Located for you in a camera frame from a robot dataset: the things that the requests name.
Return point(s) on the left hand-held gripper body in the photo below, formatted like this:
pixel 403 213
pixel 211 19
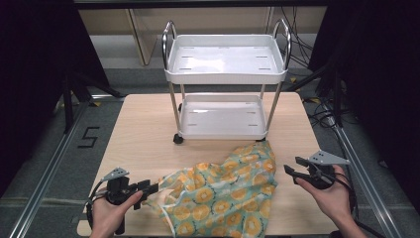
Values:
pixel 118 191

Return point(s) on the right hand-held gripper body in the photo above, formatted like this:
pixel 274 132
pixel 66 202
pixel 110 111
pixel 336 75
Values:
pixel 322 175

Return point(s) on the orange slice print bag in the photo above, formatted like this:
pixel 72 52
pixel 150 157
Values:
pixel 218 195

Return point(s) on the person's left hand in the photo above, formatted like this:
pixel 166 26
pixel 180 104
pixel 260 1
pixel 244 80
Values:
pixel 107 216

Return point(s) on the person's right hand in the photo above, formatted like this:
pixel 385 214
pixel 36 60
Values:
pixel 335 201

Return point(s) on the yellow tape piece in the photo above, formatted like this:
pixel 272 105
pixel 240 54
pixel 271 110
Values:
pixel 96 103
pixel 315 100
pixel 293 79

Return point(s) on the black tripod stand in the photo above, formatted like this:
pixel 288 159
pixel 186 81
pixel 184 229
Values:
pixel 336 99
pixel 68 105

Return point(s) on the dark curtain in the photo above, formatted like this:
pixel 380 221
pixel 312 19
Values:
pixel 33 82
pixel 379 82

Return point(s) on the white two-tier cart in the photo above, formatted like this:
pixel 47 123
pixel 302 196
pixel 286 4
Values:
pixel 224 59

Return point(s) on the beige wooden cabinet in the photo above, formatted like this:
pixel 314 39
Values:
pixel 142 33

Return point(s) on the metal floor rail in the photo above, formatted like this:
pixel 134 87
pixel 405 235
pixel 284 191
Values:
pixel 360 175
pixel 49 172

